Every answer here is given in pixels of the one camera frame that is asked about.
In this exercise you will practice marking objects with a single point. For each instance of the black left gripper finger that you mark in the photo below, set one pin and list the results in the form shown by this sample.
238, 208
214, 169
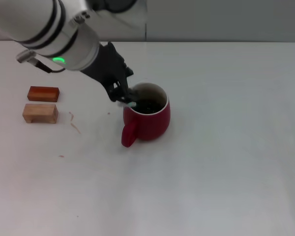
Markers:
130, 93
116, 94

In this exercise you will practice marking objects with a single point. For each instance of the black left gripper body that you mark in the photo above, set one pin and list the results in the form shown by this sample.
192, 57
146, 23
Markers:
105, 68

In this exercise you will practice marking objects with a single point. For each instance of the red ceramic coffee cup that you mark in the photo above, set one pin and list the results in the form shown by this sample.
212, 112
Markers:
150, 125

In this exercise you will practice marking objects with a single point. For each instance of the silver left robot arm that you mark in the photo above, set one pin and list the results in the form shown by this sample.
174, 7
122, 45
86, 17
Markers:
54, 32

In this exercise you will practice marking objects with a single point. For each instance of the dark reddish wooden block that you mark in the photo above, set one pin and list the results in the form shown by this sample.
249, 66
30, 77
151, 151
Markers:
43, 93

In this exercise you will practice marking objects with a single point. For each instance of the light wooden block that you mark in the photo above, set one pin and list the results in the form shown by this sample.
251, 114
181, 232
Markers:
40, 113

